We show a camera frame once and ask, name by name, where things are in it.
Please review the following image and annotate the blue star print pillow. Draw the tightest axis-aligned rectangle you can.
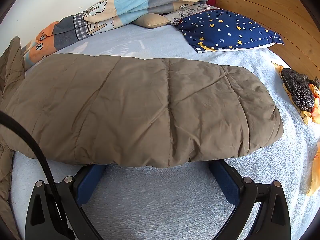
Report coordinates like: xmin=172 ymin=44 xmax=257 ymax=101
xmin=178 ymin=8 xmax=285 ymax=53

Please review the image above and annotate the brown quilted jacket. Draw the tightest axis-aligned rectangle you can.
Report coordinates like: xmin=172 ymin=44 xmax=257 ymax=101
xmin=0 ymin=35 xmax=284 ymax=240

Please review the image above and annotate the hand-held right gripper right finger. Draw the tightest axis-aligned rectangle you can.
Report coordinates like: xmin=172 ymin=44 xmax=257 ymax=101
xmin=208 ymin=159 xmax=292 ymax=240

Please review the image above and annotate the light blue bed sheet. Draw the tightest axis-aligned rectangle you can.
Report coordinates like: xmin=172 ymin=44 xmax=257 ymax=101
xmin=10 ymin=24 xmax=320 ymax=240

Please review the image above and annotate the white printed pillow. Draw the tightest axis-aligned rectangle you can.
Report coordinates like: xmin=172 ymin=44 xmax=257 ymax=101
xmin=164 ymin=4 xmax=220 ymax=25

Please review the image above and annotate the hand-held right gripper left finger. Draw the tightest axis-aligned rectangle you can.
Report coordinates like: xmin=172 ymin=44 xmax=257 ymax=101
xmin=24 ymin=164 xmax=108 ymax=240

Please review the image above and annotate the wooden headboard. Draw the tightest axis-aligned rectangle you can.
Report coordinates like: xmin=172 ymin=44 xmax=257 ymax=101
xmin=185 ymin=0 xmax=320 ymax=80

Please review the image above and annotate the orange yellow cloth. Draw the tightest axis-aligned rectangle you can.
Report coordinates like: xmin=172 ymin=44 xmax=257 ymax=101
xmin=271 ymin=61 xmax=320 ymax=197

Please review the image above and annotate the patchwork patterned pillow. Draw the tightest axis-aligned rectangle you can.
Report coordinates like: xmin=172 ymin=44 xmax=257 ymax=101
xmin=21 ymin=0 xmax=203 ymax=67

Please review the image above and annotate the black cable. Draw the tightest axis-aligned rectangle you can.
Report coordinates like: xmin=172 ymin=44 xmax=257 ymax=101
xmin=0 ymin=112 xmax=75 ymax=240

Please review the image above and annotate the small beige pillow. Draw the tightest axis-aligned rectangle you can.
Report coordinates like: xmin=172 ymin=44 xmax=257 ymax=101
xmin=132 ymin=13 xmax=169 ymax=29

